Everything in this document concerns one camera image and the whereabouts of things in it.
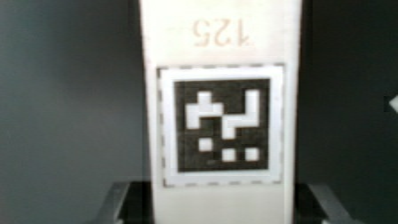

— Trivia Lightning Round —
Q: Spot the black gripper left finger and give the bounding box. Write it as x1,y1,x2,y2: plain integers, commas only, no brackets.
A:
94,181,152,224

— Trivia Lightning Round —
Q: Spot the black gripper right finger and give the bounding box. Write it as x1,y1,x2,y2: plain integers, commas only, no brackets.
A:
293,183,355,224

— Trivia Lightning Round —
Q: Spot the white desk leg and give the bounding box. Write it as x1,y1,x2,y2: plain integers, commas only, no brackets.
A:
138,0,302,224

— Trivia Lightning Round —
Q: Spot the white desk leg tagged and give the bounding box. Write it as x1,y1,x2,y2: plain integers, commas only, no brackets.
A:
383,95,398,113

